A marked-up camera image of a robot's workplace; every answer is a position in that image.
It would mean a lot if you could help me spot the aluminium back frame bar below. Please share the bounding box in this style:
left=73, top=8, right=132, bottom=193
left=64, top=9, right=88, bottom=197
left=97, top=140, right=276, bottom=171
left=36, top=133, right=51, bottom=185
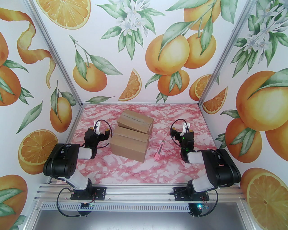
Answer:
left=81, top=102, right=200, bottom=105

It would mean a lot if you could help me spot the aluminium left frame post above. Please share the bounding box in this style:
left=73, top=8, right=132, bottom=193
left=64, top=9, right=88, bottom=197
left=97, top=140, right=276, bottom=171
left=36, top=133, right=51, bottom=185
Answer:
left=27, top=0, right=83, bottom=108

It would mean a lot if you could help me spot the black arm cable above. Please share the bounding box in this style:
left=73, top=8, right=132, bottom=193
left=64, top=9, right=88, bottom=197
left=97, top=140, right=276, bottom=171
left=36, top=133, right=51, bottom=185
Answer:
left=96, top=120, right=113, bottom=149
left=170, top=119, right=187, bottom=144

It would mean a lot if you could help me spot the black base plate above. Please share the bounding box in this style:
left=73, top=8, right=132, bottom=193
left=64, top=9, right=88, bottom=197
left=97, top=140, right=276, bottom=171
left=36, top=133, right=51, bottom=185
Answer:
left=71, top=186, right=107, bottom=201
left=174, top=186, right=210, bottom=202

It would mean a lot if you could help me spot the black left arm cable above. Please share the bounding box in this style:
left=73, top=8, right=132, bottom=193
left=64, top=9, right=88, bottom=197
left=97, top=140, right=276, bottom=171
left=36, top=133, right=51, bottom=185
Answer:
left=96, top=120, right=113, bottom=149

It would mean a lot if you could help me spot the black left base cable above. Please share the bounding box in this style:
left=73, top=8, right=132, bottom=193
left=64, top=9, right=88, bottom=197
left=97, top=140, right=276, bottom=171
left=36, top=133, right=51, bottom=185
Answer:
left=56, top=188, right=96, bottom=219

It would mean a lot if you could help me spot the black base cable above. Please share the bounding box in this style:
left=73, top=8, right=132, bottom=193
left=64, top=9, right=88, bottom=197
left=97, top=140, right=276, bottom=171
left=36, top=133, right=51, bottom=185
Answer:
left=56, top=188, right=96, bottom=219
left=189, top=189, right=219, bottom=219

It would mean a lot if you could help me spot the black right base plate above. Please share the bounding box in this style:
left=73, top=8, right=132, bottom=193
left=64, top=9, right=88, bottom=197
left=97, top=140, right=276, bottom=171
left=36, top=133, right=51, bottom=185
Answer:
left=174, top=186, right=210, bottom=202

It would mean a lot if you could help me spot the perforated metal cable tray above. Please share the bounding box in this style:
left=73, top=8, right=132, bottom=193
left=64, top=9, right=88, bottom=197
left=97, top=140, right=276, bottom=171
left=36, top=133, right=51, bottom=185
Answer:
left=40, top=202, right=190, bottom=212

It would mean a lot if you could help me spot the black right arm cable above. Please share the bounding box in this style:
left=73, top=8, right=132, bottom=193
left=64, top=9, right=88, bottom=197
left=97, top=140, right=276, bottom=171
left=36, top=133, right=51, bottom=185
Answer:
left=170, top=119, right=187, bottom=144

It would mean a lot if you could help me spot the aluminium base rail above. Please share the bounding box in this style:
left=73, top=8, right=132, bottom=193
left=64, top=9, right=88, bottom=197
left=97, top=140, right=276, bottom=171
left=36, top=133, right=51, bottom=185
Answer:
left=34, top=173, right=247, bottom=203

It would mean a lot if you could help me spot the small taped cardboard box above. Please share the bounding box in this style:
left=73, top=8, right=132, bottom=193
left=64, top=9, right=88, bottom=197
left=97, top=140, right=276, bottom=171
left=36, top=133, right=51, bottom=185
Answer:
left=117, top=109, right=154, bottom=135

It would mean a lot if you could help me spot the aluminium right frame post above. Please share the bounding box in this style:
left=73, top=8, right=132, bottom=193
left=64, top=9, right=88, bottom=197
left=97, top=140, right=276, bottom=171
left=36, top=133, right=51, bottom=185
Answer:
left=198, top=0, right=257, bottom=108

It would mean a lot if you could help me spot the large cardboard box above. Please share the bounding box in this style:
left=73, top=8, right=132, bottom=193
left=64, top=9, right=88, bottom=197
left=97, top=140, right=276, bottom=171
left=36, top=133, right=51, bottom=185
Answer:
left=110, top=127, right=150, bottom=163

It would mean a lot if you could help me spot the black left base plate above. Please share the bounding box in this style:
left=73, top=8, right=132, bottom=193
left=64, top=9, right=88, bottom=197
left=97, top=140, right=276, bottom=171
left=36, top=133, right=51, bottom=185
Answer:
left=71, top=186, right=107, bottom=201

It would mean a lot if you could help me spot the black right base cable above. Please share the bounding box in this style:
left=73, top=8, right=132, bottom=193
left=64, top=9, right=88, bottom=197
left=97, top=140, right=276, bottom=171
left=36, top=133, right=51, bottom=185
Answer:
left=189, top=189, right=219, bottom=219

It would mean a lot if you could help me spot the aluminium frame post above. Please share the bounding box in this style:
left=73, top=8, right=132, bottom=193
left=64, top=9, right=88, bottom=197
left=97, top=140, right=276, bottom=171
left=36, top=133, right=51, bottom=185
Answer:
left=27, top=0, right=83, bottom=108
left=198, top=0, right=257, bottom=108

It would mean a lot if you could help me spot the pink utility knife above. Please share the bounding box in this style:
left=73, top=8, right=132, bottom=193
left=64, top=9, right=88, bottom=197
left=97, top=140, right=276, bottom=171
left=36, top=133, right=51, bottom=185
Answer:
left=155, top=140, right=165, bottom=160

